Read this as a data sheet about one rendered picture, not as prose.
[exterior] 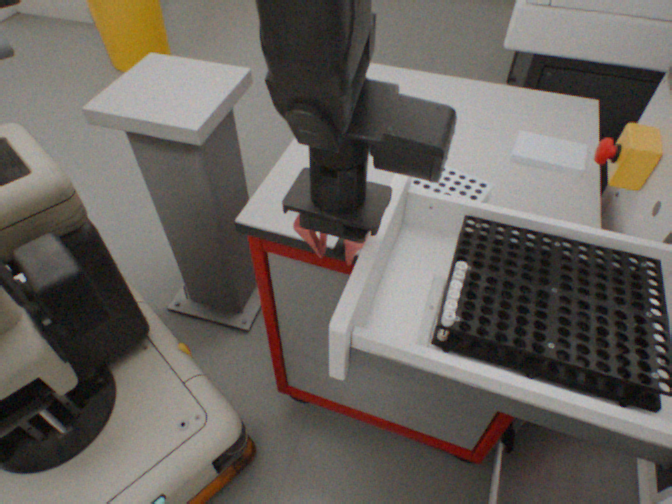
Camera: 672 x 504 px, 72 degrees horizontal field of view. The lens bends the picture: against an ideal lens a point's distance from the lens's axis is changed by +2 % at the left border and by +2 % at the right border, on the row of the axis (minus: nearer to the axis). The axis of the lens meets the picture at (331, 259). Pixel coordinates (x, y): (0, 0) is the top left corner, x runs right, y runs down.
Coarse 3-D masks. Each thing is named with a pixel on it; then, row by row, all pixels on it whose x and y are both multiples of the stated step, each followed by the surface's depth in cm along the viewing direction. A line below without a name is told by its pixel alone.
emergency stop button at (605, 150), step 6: (606, 138) 70; (600, 144) 71; (606, 144) 70; (600, 150) 70; (606, 150) 69; (612, 150) 70; (594, 156) 72; (600, 156) 70; (606, 156) 70; (612, 156) 70; (600, 162) 71
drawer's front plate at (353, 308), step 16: (400, 176) 59; (400, 192) 57; (400, 208) 60; (384, 224) 53; (400, 224) 65; (368, 240) 52; (384, 240) 53; (368, 256) 50; (384, 256) 58; (352, 272) 49; (368, 272) 49; (352, 288) 47; (368, 288) 51; (352, 304) 46; (368, 304) 55; (336, 320) 45; (352, 320) 46; (336, 336) 45; (336, 352) 47; (336, 368) 50
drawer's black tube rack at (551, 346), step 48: (480, 240) 60; (528, 240) 56; (480, 288) 51; (528, 288) 51; (576, 288) 51; (624, 288) 51; (480, 336) 51; (528, 336) 47; (576, 336) 47; (624, 336) 47; (576, 384) 47; (624, 384) 46
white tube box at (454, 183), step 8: (448, 168) 81; (448, 176) 80; (456, 176) 80; (464, 176) 80; (472, 176) 80; (416, 184) 80; (424, 184) 78; (432, 184) 78; (440, 184) 79; (448, 184) 78; (456, 184) 79; (464, 184) 78; (472, 184) 78; (480, 184) 79; (488, 184) 78; (440, 192) 77; (448, 192) 77; (456, 192) 77; (464, 192) 77; (472, 192) 77; (480, 192) 78; (488, 192) 77; (472, 200) 76; (480, 200) 76; (488, 200) 81
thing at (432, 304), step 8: (440, 280) 58; (432, 288) 57; (440, 288) 57; (432, 296) 56; (440, 296) 57; (432, 304) 56; (424, 312) 55; (432, 312) 55; (424, 320) 54; (432, 320) 54; (424, 328) 53; (424, 336) 53; (424, 344) 52
